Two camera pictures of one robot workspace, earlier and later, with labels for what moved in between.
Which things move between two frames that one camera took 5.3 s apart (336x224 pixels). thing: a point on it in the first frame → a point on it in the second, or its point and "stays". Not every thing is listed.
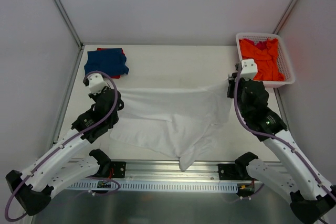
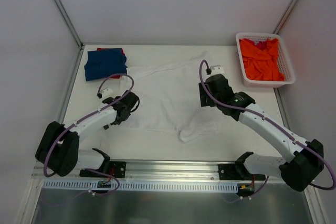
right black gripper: (233, 83) → (203, 95)
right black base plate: (228, 171) stays
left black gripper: (94, 95) → (132, 98)
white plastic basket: (289, 75) stays
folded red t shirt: (115, 76) stays
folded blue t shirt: (111, 61) stays
